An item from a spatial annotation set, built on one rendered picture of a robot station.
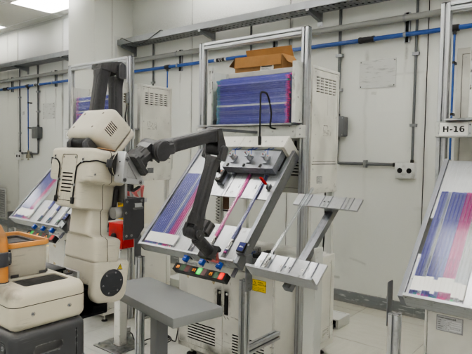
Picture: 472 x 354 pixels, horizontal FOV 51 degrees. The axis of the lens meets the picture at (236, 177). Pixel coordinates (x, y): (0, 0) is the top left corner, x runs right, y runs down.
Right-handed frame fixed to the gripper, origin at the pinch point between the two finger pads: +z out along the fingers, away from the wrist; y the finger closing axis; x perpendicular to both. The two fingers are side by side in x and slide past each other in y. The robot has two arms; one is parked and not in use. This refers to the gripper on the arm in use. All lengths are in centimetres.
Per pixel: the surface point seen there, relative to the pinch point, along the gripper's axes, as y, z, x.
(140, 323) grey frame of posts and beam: 60, 33, 31
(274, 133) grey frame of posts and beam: 4, -4, -80
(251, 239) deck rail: -10.3, 2.5, -15.5
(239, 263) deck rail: -10.3, 2.2, -2.4
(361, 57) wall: 23, 64, -227
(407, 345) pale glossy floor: -43, 152, -39
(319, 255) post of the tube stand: -43.9, 8.7, -16.7
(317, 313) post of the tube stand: -44, 26, 3
